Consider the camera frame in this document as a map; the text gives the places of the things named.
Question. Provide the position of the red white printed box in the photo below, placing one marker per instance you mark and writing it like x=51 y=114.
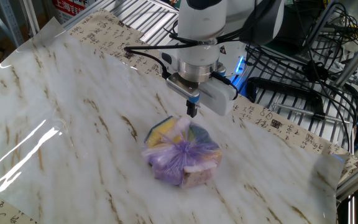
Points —
x=68 y=7

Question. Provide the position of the glossy marble pattern sheet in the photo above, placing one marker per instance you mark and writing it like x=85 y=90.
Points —
x=73 y=140

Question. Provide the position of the thin metal rod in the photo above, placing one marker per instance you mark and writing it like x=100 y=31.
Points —
x=306 y=112

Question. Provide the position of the slanted aluminium profile post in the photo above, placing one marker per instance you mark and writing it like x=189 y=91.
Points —
x=356 y=59

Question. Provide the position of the beige calligraphy print paper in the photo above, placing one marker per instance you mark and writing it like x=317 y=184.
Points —
x=291 y=130

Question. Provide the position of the silver wrist camera blue cap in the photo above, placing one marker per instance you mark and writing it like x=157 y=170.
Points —
x=182 y=88

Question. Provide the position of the black curved clamp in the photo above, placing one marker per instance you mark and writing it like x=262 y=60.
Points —
x=278 y=87

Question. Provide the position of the purple plastic bag of sponges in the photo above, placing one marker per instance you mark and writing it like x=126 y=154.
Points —
x=182 y=155

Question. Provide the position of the grey perforated steel upright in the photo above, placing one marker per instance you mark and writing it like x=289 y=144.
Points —
x=9 y=21

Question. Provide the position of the black power adapter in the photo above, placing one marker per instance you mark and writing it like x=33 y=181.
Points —
x=315 y=71

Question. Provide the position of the white metal post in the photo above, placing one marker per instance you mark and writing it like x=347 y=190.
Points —
x=30 y=15

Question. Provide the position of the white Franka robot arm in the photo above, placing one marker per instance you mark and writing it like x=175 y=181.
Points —
x=200 y=21

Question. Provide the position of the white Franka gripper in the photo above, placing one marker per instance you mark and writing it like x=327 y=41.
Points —
x=216 y=96

